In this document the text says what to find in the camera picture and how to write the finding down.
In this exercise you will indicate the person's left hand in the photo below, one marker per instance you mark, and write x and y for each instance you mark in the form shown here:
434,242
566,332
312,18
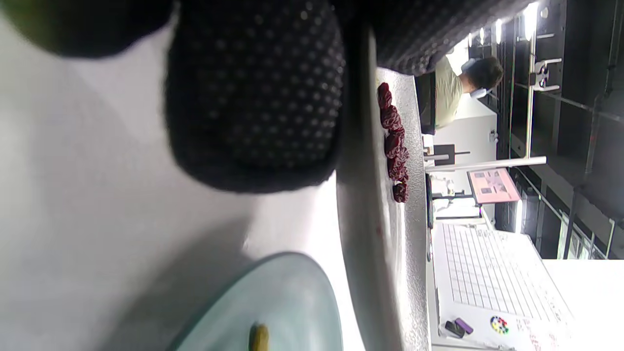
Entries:
253,97

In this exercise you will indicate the pile of dark red raisins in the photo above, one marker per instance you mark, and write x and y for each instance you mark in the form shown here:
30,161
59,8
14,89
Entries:
392,136

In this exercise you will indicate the teal plate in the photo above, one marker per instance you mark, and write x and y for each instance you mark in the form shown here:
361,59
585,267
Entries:
292,292

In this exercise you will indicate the grey plate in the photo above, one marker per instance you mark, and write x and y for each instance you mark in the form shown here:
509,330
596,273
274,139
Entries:
380,273

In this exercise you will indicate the yellow raisin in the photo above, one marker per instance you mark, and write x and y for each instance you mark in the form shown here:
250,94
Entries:
259,339

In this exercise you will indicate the black monitor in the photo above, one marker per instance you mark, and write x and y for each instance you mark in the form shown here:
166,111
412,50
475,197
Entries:
425,105

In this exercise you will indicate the pink poster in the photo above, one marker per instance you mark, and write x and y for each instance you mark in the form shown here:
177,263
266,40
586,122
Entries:
493,185

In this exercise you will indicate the white whiteboard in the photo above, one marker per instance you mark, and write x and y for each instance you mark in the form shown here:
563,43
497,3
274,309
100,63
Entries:
487,273

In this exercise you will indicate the black eraser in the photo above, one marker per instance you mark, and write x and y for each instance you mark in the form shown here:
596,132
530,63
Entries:
453,329

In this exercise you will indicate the purple eraser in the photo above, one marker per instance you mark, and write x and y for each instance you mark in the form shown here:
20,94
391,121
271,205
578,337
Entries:
465,325

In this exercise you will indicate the colourful round magnet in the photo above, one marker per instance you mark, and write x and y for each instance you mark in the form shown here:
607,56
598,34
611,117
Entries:
499,325

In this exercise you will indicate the white post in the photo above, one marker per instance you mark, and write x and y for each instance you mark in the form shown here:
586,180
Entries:
487,164

